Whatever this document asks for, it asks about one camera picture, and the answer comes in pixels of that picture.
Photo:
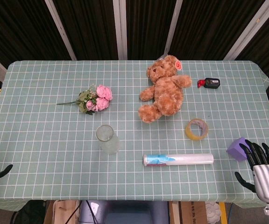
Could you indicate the green checked tablecloth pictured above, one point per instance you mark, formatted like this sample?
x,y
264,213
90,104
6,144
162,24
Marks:
x,y
55,151

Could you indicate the plastic wrap roll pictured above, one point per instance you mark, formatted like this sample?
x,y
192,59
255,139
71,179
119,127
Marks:
x,y
179,159

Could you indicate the textured clear glass vase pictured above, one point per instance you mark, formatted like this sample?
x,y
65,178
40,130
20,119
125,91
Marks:
x,y
107,140

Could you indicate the dark brown curtain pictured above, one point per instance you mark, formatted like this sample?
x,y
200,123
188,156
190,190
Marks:
x,y
148,28

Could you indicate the grey blue robot torso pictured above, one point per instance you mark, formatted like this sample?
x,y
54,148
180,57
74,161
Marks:
x,y
125,212

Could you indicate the pink artificial flower bouquet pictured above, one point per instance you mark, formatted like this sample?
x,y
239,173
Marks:
x,y
99,98

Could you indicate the pale pink cloth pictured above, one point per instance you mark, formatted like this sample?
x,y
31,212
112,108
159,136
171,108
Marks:
x,y
213,211

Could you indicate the light wooden board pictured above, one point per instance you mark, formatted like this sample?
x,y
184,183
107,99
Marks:
x,y
64,211

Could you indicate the yellow packing tape roll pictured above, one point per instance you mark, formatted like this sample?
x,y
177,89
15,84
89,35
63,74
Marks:
x,y
196,135

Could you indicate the black device with red clip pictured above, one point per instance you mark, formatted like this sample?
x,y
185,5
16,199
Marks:
x,y
210,83

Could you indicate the black bag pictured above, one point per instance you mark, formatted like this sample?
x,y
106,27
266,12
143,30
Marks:
x,y
31,213

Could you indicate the purple foam block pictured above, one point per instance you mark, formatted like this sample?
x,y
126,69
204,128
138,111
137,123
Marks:
x,y
238,149

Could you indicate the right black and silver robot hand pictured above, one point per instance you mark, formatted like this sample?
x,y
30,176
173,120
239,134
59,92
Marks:
x,y
266,179

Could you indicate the brown cardboard box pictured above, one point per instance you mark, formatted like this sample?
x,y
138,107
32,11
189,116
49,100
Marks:
x,y
193,212

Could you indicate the brown plush teddy bear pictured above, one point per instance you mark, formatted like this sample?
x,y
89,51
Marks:
x,y
164,93

